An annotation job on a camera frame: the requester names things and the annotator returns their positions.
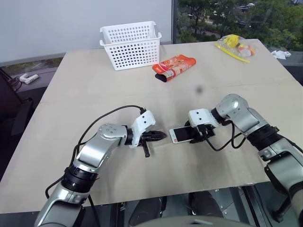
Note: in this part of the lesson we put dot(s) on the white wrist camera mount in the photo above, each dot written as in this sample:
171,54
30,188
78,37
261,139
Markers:
143,124
201,117

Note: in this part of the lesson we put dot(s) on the white power strip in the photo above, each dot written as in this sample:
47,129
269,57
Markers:
28,78

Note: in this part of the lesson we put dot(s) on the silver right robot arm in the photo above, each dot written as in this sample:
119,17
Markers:
246,118

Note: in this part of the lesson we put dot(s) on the white smartphone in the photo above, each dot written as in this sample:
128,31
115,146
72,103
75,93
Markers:
182,134

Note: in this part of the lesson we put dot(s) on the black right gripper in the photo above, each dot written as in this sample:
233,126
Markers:
206,133

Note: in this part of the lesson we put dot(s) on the clear bag with yellow toys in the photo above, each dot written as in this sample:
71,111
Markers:
236,47

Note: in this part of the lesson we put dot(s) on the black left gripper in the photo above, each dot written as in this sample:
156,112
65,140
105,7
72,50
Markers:
146,142

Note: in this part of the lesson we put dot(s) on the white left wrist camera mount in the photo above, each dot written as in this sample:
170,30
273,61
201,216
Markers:
143,124

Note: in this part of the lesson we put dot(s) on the white perforated plastic basket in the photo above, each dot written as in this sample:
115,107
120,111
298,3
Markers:
131,45

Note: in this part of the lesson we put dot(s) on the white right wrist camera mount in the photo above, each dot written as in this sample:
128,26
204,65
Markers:
201,117

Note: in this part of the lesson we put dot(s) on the white crumpled paper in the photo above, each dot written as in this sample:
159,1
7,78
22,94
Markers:
281,54

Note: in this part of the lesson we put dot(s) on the orange snack bag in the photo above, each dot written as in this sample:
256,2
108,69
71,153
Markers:
175,67

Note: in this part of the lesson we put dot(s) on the black chair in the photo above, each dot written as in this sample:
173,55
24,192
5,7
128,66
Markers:
14,106

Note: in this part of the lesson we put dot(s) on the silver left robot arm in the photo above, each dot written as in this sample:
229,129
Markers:
94,151

